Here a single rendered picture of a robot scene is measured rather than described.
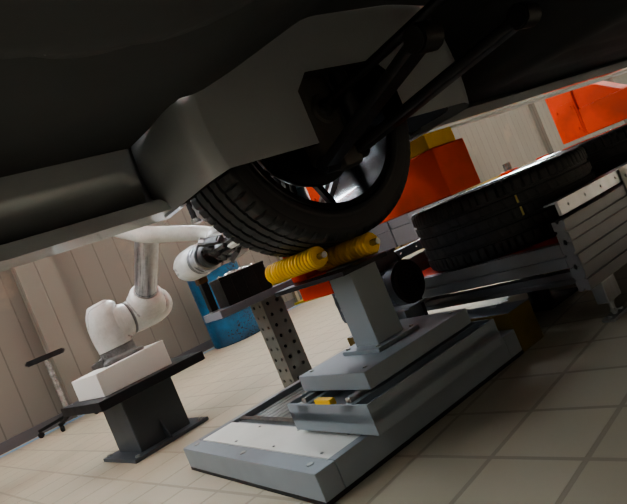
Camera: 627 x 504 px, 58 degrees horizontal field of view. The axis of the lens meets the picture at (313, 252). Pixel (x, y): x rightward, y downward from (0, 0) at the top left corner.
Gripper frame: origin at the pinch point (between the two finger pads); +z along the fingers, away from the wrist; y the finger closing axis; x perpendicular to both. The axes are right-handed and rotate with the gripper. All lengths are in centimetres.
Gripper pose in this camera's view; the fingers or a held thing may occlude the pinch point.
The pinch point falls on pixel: (236, 240)
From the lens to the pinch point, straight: 156.4
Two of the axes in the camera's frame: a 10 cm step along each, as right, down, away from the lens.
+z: 5.4, -2.1, -8.2
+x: 2.6, -8.8, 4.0
